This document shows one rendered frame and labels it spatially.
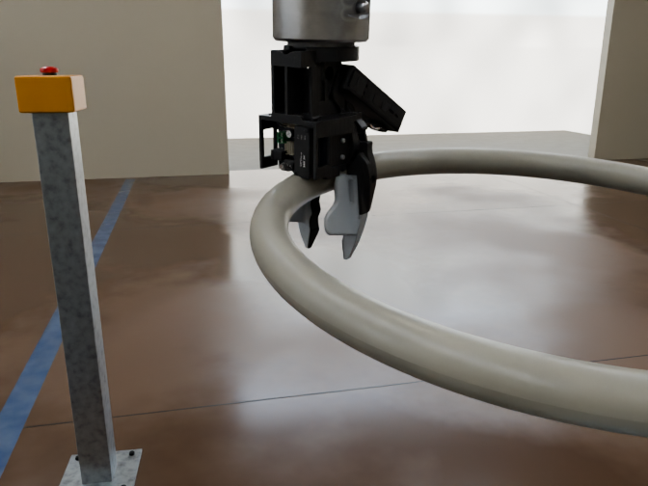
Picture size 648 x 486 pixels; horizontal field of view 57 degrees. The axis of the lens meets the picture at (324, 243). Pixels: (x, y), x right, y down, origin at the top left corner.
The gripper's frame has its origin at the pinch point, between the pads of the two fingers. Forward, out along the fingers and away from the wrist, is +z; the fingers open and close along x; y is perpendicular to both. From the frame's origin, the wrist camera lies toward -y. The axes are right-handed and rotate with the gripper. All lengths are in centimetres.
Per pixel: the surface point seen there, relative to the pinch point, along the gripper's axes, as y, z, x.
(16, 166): -218, 118, -557
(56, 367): -43, 103, -163
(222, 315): -116, 106, -150
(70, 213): -21, 22, -94
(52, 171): -19, 11, -96
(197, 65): -362, 23, -448
